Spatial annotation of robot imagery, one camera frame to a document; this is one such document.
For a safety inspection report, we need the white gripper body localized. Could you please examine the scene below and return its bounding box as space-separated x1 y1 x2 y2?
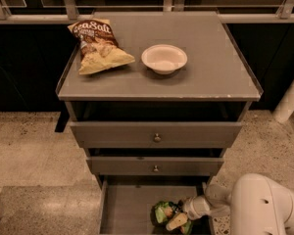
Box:
182 195 211 220

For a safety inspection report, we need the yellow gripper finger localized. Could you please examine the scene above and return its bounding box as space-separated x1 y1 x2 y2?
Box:
166 212 188 231

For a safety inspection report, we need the green rice chip bag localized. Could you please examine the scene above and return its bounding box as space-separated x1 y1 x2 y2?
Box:
153 201 193 235

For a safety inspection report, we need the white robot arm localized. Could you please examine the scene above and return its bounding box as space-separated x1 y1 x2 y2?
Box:
166 173 294 235

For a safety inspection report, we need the brass middle drawer knob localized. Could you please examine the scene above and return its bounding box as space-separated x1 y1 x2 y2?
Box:
153 165 160 173

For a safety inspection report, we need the brass drawer knob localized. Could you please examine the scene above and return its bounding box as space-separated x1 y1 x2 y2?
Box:
153 133 162 143
153 165 160 173

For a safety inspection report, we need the grey bottom drawer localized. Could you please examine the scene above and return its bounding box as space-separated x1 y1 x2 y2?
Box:
98 178 203 235

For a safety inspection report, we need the grey drawer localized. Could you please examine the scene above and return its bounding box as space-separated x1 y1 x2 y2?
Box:
71 121 242 149
86 157 223 176
98 178 203 235

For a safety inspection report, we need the brass top drawer knob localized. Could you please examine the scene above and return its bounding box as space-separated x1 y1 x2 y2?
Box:
153 133 162 143

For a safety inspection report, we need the grey middle drawer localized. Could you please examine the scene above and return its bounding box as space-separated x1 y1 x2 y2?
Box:
86 157 223 176

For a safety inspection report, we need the grey drawer cabinet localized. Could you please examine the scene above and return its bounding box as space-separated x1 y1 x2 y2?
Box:
57 12 262 181

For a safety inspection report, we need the grey top drawer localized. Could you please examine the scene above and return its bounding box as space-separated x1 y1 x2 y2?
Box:
71 121 242 149

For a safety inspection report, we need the sea salt chip bag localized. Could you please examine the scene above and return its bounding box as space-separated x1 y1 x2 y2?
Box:
68 19 135 75

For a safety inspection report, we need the white pillar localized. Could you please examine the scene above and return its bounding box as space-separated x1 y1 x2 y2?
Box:
272 79 294 123

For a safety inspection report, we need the white bowl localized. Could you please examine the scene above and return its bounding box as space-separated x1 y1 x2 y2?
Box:
141 44 188 75

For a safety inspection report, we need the metal window railing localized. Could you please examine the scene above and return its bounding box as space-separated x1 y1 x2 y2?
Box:
0 0 294 25

